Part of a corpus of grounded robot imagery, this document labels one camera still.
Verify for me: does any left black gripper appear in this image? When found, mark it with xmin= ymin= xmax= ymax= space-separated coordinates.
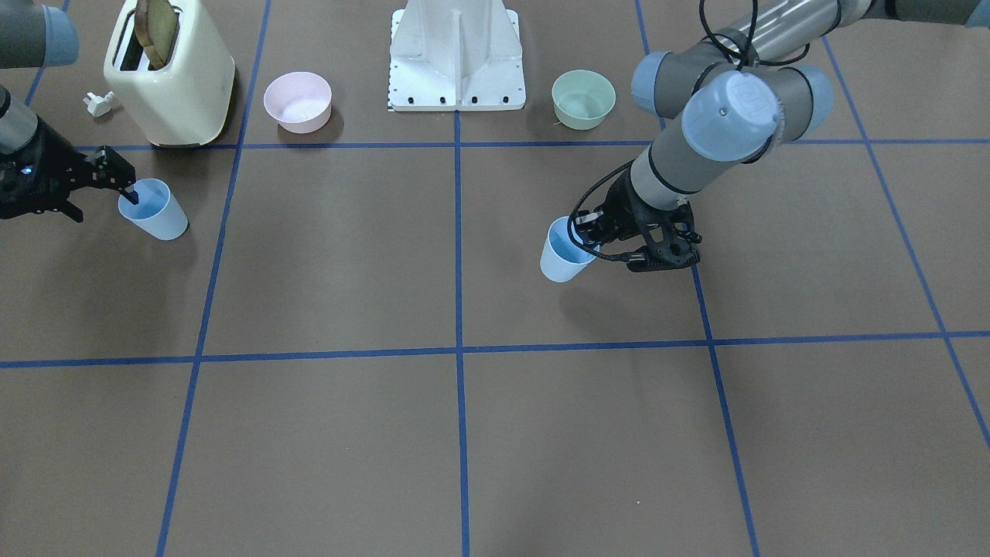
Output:
xmin=572 ymin=168 xmax=641 ymax=255

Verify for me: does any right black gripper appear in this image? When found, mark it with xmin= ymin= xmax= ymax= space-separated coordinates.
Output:
xmin=15 ymin=120 xmax=139 ymax=217

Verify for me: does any blue cup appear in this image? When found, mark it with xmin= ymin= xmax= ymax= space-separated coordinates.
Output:
xmin=540 ymin=216 xmax=596 ymax=283
xmin=118 ymin=179 xmax=189 ymax=241

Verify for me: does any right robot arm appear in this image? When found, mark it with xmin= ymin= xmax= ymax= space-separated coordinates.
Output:
xmin=1 ymin=1 xmax=139 ymax=223

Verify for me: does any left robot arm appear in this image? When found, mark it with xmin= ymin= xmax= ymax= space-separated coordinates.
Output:
xmin=565 ymin=1 xmax=988 ymax=272

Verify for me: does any white power plug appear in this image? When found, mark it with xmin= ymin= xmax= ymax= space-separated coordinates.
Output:
xmin=84 ymin=91 xmax=116 ymax=118

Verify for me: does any cream toaster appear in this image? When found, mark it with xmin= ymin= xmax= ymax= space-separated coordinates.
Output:
xmin=103 ymin=1 xmax=236 ymax=148

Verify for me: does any green bowl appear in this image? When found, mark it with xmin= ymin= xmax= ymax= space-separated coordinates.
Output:
xmin=551 ymin=68 xmax=616 ymax=131

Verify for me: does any bread slice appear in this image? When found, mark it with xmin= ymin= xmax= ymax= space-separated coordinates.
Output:
xmin=134 ymin=0 xmax=178 ymax=70

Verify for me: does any pink bowl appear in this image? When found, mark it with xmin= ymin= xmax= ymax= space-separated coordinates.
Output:
xmin=263 ymin=71 xmax=333 ymax=134

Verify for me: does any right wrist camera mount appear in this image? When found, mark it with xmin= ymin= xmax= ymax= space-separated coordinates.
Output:
xmin=1 ymin=154 xmax=84 ymax=223

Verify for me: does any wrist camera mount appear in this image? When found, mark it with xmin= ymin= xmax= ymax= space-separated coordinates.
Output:
xmin=626 ymin=202 xmax=702 ymax=272
xmin=1 ymin=154 xmax=84 ymax=223

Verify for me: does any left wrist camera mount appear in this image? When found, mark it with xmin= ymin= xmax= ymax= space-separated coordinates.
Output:
xmin=626 ymin=202 xmax=702 ymax=272

